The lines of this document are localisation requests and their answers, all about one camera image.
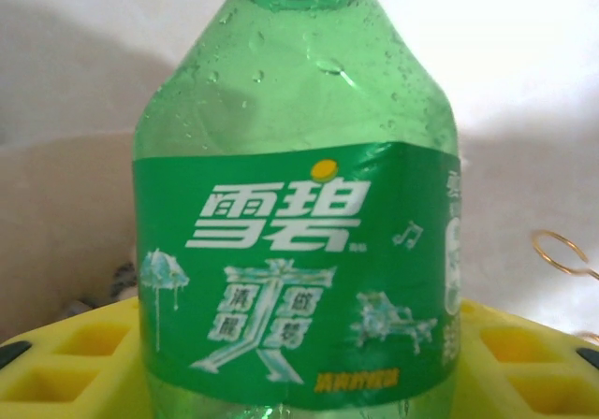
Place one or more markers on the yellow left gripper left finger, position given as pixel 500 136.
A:
pixel 61 372

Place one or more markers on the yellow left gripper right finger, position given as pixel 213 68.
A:
pixel 529 372

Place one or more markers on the green Sprite bottle yellow cap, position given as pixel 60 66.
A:
pixel 290 204

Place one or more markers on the white textured waste bin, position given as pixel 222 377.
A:
pixel 56 204

